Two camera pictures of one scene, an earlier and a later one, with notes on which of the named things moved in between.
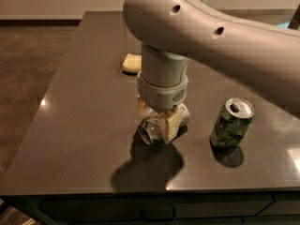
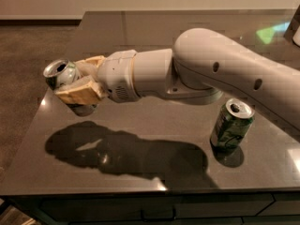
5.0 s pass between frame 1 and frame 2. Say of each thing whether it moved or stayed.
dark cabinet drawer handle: stayed
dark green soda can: stayed
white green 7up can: moved
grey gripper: moved
